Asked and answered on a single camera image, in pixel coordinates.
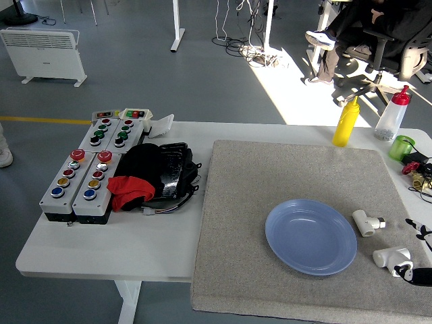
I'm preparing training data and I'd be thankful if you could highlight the seated person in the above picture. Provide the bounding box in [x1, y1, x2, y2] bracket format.
[304, 0, 432, 85]

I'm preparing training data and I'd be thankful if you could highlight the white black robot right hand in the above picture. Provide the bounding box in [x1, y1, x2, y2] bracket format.
[393, 217, 432, 288]

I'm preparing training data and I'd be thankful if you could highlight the cream switch box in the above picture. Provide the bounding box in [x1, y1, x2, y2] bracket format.
[119, 107, 155, 132]

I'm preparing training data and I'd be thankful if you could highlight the red cloth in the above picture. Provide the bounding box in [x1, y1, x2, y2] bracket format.
[107, 175, 156, 213]

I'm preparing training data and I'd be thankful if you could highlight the person's white shoe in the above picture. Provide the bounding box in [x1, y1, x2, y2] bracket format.
[0, 123, 14, 169]

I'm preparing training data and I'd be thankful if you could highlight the three-button control box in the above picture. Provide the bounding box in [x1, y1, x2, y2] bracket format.
[78, 117, 122, 153]
[101, 118, 144, 155]

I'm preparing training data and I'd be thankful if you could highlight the black office chair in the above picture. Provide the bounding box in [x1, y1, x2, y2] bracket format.
[332, 25, 432, 107]

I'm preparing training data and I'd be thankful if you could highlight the black power adapter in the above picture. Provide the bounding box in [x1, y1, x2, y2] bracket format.
[402, 151, 432, 166]

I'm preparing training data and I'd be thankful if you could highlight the green plastic cup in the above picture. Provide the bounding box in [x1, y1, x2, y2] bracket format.
[388, 135, 417, 161]

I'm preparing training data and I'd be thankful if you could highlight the thick white tee pipe fitting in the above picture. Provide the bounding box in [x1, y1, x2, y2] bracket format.
[372, 247, 413, 278]

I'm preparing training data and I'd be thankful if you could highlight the floor cable tangle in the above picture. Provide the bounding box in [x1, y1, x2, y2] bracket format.
[211, 0, 291, 68]

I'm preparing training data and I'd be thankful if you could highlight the blue plate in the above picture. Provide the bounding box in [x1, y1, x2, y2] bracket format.
[265, 198, 358, 277]

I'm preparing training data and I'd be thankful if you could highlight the brass valve red handle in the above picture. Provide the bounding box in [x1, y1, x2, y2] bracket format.
[401, 161, 432, 190]

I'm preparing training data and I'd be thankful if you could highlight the slim white tee pipe fitting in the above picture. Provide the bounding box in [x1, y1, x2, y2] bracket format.
[352, 209, 387, 238]

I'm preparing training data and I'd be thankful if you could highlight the five-button control box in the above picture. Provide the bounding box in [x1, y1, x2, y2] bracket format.
[38, 148, 96, 223]
[72, 149, 123, 225]

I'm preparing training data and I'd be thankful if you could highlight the black cloth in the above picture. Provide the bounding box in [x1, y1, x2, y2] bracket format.
[113, 142, 163, 213]

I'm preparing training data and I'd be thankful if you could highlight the grey-brown mat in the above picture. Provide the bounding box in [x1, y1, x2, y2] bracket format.
[190, 139, 432, 318]

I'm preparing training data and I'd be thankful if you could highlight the wire harness with white plug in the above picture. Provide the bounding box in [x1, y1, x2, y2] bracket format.
[141, 188, 198, 217]

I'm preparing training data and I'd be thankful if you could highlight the yellow squeeze bottle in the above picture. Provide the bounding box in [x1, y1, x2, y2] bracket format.
[332, 95, 360, 148]

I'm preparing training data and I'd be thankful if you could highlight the thin black cable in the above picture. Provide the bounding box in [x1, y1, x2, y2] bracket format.
[408, 182, 432, 203]

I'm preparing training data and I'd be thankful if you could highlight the black fan base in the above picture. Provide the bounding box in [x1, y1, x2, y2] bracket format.
[2, 0, 39, 26]

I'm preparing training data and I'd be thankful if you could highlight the white table leg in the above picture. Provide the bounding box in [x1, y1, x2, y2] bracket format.
[113, 279, 142, 324]

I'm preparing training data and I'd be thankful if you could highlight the white desk leg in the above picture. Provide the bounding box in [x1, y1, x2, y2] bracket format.
[261, 0, 275, 48]
[308, 0, 333, 68]
[169, 0, 186, 53]

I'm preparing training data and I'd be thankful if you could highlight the small grey switch box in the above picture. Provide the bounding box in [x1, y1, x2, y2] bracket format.
[91, 109, 122, 121]

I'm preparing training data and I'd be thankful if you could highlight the white plastic cover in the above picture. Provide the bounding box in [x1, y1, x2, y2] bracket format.
[147, 113, 176, 139]

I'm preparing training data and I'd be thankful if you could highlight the white panel heater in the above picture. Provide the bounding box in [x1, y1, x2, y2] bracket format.
[0, 27, 88, 88]

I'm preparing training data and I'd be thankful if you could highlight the clear squeeze bottle red cap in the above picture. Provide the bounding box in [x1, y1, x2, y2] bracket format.
[374, 84, 411, 142]

